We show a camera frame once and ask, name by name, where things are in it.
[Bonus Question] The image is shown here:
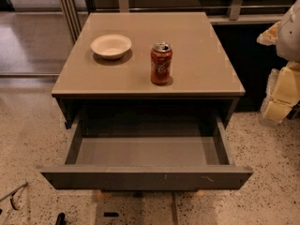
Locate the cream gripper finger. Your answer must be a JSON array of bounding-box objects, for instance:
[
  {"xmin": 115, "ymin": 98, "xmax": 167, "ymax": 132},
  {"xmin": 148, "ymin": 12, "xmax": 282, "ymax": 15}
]
[
  {"xmin": 257, "ymin": 22, "xmax": 279, "ymax": 46},
  {"xmin": 262, "ymin": 62, "xmax": 300, "ymax": 123}
]

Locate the red coke can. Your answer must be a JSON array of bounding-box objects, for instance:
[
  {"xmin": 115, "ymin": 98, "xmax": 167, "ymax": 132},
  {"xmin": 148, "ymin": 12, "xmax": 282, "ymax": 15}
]
[{"xmin": 150, "ymin": 42, "xmax": 173, "ymax": 85}]

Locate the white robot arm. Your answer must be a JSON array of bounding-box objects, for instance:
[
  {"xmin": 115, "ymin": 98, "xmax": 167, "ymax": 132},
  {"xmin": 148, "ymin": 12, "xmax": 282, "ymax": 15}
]
[{"xmin": 257, "ymin": 0, "xmax": 300, "ymax": 124}]

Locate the open grey top drawer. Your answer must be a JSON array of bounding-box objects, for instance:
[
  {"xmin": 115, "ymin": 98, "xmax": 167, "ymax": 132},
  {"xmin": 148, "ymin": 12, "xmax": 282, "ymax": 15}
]
[{"xmin": 41, "ymin": 112, "xmax": 253, "ymax": 191}]

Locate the white paper bowl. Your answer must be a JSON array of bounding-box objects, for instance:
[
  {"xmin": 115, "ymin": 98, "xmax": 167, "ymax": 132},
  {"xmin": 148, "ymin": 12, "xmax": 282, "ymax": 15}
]
[{"xmin": 90, "ymin": 35, "xmax": 132, "ymax": 60}]

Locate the black object on floor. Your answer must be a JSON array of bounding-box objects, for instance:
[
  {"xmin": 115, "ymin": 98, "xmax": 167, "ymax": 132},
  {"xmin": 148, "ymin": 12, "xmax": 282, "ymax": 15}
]
[{"xmin": 55, "ymin": 213, "xmax": 66, "ymax": 225}]

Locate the metal tool on floor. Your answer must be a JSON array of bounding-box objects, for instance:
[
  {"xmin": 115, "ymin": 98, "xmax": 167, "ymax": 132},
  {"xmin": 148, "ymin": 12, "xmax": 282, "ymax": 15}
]
[{"xmin": 0, "ymin": 181, "xmax": 28, "ymax": 211}]

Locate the metal railing frame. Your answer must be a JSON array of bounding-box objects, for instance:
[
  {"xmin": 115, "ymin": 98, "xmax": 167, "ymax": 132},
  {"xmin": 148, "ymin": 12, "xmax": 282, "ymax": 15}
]
[{"xmin": 59, "ymin": 0, "xmax": 296, "ymax": 40}]

